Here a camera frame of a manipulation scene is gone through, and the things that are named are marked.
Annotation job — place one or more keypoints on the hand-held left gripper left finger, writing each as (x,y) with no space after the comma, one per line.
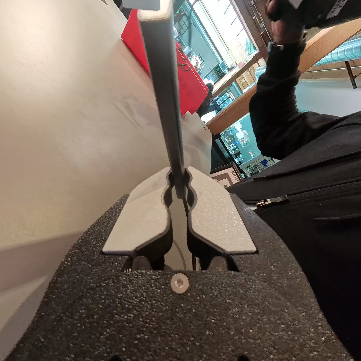
(141,222)

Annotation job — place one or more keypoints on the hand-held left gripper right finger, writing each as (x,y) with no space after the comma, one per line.
(222,222)

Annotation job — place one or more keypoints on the red plastic bin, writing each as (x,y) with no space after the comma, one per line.
(191,90)

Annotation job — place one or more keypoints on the grey usb hub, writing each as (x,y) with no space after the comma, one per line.
(160,84)

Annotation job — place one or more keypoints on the person's right forearm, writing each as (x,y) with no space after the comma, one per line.
(276,107)

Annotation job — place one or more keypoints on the person's right hand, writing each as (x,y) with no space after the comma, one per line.
(287,31)

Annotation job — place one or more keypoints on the black framed printed sign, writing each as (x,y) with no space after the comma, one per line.
(225,176)

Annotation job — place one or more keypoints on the person's black jacket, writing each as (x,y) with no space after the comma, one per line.
(324,225)

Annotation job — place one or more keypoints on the wooden beam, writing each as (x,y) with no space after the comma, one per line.
(239,107)

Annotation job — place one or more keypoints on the silver ventilation duct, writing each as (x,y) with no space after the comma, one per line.
(344,50)

